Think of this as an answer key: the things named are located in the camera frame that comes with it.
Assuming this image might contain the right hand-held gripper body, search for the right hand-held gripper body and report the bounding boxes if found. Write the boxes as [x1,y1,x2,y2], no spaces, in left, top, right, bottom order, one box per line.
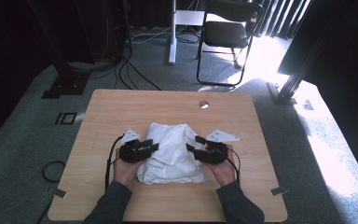
[195,129,241,165]

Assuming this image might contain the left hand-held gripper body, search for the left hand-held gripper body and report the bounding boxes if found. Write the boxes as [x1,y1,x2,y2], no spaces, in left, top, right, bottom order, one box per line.
[119,128,148,164]

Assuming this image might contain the white garment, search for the white garment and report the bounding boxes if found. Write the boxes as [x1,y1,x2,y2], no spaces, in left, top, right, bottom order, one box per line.
[136,121,206,185]

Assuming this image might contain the person's left hand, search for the person's left hand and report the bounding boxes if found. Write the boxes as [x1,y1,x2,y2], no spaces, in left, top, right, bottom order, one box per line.
[113,157,144,187]

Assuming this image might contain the person's right hand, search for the person's right hand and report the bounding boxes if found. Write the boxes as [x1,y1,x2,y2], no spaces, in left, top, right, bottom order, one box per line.
[204,146,236,187]

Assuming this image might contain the grey tape piece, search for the grey tape piece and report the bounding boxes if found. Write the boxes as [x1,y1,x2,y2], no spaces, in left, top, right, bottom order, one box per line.
[270,186,290,197]
[53,188,68,199]

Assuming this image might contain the black folding chair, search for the black folding chair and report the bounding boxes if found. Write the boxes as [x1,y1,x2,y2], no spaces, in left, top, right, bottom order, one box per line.
[196,0,265,88]

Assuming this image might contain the dark vertical blinds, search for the dark vertical blinds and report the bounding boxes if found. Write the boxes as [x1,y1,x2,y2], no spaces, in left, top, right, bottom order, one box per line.
[255,0,311,40]

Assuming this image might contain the black curtain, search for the black curtain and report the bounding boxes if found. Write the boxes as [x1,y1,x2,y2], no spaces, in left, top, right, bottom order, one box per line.
[0,0,57,152]
[278,0,358,188]

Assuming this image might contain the right hand-held gripper cable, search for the right hand-held gripper cable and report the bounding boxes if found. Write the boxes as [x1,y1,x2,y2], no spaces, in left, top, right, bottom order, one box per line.
[227,147,242,185]

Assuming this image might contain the hand-held gripper cable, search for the hand-held gripper cable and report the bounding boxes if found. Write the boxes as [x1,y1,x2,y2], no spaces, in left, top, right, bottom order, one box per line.
[104,134,125,190]
[227,147,242,185]

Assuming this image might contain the left hand-held gripper cable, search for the left hand-held gripper cable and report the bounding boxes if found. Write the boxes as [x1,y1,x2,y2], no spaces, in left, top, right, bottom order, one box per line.
[104,134,125,190]

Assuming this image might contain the black floor cables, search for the black floor cables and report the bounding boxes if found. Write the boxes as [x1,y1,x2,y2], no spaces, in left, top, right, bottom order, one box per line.
[114,55,162,91]

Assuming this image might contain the black stand with base plate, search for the black stand with base plate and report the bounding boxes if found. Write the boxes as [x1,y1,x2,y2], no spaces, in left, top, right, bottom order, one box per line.
[27,0,90,100]

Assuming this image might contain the white desk frame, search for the white desk frame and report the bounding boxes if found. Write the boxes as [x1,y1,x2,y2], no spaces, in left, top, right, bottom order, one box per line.
[168,0,206,65]

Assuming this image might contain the white floor cable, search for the white floor cable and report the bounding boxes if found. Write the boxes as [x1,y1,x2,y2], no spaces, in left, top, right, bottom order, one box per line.
[130,26,172,45]

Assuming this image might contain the aluminium frame post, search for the aluminium frame post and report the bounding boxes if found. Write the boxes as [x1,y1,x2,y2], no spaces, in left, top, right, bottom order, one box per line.
[267,6,346,105]

